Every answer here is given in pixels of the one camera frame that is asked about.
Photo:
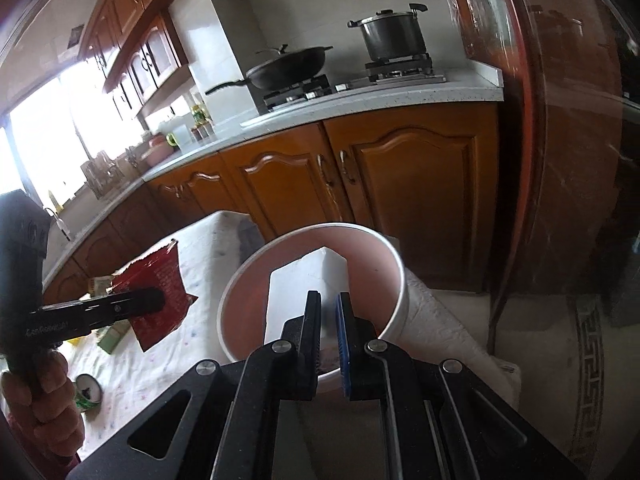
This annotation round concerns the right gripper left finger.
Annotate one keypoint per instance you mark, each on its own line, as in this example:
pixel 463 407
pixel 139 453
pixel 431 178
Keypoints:
pixel 217 421

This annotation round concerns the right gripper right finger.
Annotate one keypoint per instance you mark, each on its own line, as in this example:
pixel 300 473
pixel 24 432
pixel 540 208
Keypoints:
pixel 439 421

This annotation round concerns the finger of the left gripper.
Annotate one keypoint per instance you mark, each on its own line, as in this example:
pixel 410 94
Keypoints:
pixel 78 307
pixel 120 315

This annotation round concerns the green milk carton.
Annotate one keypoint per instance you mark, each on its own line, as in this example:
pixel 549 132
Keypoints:
pixel 108 338

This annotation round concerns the dark red snack bag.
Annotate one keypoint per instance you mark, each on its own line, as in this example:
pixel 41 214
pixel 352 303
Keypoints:
pixel 158 274

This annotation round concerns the green drink pouch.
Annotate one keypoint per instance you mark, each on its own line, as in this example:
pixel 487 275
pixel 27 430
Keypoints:
pixel 100 285

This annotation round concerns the kitchen faucet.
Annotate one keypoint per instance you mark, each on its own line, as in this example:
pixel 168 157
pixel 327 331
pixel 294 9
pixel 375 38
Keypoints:
pixel 65 230

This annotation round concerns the pink white trash bin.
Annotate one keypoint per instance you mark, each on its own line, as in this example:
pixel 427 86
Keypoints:
pixel 378 287

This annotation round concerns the person's left hand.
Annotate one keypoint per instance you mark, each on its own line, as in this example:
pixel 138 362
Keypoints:
pixel 49 418

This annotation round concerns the floral white tablecloth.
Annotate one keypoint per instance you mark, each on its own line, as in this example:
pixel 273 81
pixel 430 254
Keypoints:
pixel 216 274

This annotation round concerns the crushed green can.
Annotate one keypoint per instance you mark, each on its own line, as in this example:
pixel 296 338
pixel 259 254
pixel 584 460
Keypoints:
pixel 89 393

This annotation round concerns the dish rack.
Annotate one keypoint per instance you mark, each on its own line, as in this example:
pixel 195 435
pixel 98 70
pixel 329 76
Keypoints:
pixel 104 175

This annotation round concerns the pink basin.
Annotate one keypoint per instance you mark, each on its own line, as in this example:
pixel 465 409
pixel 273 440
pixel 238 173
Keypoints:
pixel 158 150

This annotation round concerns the seasoning bottles group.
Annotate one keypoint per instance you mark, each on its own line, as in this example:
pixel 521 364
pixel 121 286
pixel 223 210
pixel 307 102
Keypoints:
pixel 203 127

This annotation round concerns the glass display cabinet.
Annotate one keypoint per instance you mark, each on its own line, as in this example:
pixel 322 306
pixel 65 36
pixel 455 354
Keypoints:
pixel 565 211

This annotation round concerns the upper wooden cabinets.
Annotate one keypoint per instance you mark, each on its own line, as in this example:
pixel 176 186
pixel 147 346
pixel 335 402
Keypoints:
pixel 138 53

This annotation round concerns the black wok with lid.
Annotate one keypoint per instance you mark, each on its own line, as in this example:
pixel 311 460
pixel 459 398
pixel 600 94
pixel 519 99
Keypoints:
pixel 283 71

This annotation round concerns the gas stove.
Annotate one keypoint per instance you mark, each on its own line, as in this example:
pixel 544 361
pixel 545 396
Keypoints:
pixel 394 73

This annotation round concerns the black stock pot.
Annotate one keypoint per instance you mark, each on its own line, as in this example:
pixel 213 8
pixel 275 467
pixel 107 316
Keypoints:
pixel 389 35

